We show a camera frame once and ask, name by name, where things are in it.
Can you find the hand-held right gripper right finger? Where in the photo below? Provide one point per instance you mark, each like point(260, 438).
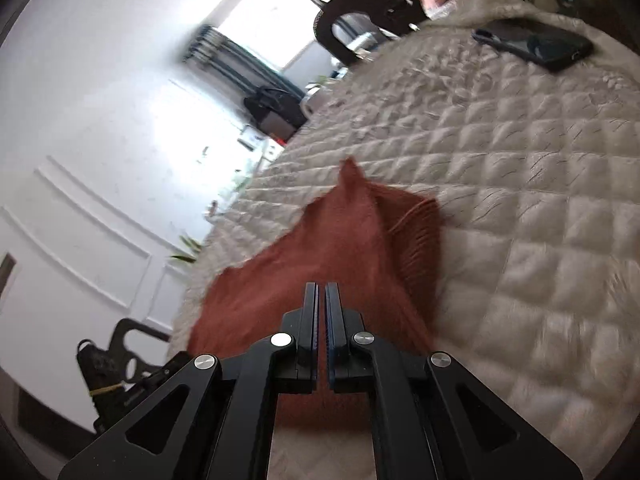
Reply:
point(334, 340)

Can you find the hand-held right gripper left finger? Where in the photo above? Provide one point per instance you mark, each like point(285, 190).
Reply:
point(312, 340)

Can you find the rust red knit sweater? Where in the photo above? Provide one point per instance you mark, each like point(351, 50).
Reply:
point(300, 250)

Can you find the dark wooden chair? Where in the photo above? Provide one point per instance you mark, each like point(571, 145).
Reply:
point(122, 332)
point(370, 0)

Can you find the green potted plant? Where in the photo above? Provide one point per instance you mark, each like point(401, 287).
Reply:
point(187, 250)

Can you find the brown cardboard box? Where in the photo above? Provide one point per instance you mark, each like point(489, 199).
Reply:
point(277, 127)

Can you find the black backpack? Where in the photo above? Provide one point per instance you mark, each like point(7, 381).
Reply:
point(272, 105)

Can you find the beige quilted floral table cover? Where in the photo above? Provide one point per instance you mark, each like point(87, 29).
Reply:
point(525, 185)

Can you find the black smartphone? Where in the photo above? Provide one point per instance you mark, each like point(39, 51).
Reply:
point(540, 42)

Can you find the picture frame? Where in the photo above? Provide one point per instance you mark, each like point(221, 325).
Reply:
point(248, 139)

